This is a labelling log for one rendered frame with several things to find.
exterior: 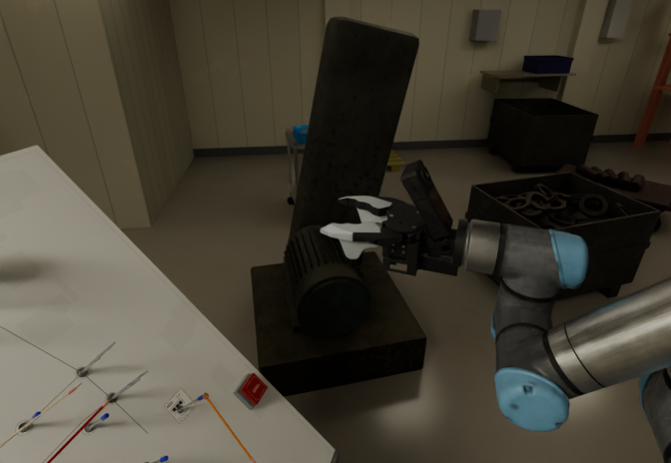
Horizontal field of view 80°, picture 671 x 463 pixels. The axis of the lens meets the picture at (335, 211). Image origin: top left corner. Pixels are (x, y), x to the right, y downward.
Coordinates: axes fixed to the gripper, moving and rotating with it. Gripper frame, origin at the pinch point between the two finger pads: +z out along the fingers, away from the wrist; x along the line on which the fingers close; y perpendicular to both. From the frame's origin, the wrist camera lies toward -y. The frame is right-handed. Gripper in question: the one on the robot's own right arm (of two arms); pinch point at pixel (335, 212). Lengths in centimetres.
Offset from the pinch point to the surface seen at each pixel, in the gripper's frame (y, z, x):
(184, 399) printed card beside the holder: 42, 30, -16
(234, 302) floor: 175, 125, 113
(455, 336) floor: 178, -27, 131
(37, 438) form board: 28, 40, -35
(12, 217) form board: 7, 65, -10
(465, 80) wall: 135, 3, 552
